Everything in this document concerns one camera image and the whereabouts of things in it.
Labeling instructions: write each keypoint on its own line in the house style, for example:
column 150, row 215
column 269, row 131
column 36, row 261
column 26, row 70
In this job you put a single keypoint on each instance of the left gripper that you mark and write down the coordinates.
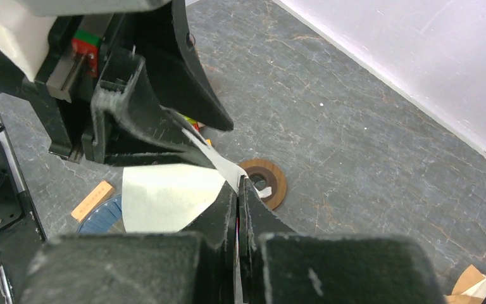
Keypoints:
column 94, row 98

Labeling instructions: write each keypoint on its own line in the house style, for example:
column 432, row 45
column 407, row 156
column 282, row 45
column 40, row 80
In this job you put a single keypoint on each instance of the colourful toy brick car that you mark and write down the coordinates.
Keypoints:
column 198, row 126

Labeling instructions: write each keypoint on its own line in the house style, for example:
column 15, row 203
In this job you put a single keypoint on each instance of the blue ribbed plastic dripper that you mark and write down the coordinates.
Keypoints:
column 106, row 218

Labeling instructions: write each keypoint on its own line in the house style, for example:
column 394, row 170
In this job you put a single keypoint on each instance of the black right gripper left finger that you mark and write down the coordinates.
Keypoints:
column 194, row 265

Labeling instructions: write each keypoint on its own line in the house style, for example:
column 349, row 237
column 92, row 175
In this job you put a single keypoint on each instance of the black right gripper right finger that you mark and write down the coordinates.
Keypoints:
column 279, row 265

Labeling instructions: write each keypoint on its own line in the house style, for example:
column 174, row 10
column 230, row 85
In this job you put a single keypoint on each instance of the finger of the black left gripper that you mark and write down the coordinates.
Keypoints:
column 163, row 38

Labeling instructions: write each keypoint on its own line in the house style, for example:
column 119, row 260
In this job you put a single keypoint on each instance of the orange black coffee filter box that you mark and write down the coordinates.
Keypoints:
column 470, row 287

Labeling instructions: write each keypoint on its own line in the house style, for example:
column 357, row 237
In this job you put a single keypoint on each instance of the small wooden block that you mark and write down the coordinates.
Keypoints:
column 98, row 195

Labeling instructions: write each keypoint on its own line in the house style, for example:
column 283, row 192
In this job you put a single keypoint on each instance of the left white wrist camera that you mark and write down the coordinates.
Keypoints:
column 25, row 25

